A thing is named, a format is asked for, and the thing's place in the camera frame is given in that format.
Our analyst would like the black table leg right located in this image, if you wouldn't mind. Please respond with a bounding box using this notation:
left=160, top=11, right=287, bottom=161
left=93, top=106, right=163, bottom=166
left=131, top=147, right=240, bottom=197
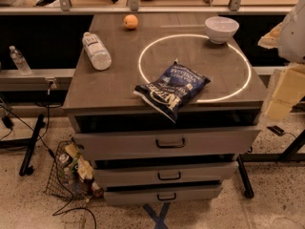
left=237, top=156, right=254, bottom=199

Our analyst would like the clear plastic water bottle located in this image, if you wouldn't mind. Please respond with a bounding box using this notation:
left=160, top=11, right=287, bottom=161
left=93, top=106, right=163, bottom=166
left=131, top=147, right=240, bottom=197
left=82, top=32, right=112, bottom=71

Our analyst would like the blue tape cross on floor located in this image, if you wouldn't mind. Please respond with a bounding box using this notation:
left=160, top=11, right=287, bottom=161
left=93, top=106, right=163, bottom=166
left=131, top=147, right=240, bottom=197
left=143, top=202, right=170, bottom=229

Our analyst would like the blue chip bag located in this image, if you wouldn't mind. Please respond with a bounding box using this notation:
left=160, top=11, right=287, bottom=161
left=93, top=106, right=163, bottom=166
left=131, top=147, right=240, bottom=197
left=133, top=62, right=211, bottom=123

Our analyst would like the orange fruit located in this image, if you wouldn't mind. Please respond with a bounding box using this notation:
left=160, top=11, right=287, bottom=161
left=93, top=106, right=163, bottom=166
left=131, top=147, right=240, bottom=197
left=124, top=14, right=138, bottom=30

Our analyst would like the black table leg left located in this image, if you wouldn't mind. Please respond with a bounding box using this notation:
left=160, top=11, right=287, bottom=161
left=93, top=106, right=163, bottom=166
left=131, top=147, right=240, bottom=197
left=19, top=114, right=44, bottom=177

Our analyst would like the middle grey drawer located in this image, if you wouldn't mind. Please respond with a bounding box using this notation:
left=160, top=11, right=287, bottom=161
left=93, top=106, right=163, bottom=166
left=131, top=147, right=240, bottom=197
left=93, top=161, right=237, bottom=188

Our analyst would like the top grey drawer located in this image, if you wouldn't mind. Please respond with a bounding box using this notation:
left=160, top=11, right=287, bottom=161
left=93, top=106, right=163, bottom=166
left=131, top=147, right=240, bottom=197
left=74, top=127, right=260, bottom=160

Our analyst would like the white ceramic bowl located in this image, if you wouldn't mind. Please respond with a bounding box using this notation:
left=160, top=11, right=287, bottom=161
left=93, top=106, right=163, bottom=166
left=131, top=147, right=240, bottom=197
left=205, top=16, right=239, bottom=44

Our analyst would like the black power adapter on floor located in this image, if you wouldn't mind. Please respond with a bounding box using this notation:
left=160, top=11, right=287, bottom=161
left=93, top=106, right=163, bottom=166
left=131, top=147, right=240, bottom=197
left=268, top=126, right=285, bottom=136

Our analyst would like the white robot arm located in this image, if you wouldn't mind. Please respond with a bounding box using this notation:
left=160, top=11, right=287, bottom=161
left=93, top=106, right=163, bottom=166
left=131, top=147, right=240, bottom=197
left=258, top=0, right=305, bottom=120

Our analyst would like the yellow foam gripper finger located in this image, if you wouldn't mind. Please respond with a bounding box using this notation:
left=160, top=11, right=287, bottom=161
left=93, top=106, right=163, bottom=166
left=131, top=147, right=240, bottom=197
left=257, top=23, right=282, bottom=49
left=265, top=63, right=305, bottom=120

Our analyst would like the bottom grey drawer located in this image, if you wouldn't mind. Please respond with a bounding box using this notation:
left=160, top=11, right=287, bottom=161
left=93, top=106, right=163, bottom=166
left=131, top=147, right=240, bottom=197
left=104, top=184, right=222, bottom=206

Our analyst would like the wire basket with trash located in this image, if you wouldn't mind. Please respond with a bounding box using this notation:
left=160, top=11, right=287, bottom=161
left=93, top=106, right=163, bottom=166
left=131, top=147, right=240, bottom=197
left=45, top=141, right=104, bottom=200

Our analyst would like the grey drawer cabinet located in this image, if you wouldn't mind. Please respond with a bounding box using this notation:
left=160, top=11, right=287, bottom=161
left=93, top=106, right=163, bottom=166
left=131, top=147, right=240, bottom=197
left=64, top=13, right=267, bottom=205

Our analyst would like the small water bottle on ledge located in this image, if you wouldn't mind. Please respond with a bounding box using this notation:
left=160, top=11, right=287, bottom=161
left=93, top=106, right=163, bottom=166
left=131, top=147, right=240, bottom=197
left=9, top=46, right=31, bottom=75

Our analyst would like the grey drawer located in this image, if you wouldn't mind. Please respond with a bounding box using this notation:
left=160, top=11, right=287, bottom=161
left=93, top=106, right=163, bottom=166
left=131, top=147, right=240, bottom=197
left=74, top=127, right=260, bottom=160
left=93, top=161, right=237, bottom=188
left=104, top=184, right=222, bottom=206

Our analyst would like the black floor cable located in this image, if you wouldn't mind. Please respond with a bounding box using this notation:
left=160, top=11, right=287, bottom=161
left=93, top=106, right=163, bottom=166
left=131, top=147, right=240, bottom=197
left=0, top=79, right=97, bottom=229

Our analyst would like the black table leg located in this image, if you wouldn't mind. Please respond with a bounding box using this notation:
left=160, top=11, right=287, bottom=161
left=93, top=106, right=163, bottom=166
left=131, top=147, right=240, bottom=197
left=237, top=156, right=254, bottom=199
left=19, top=114, right=44, bottom=177

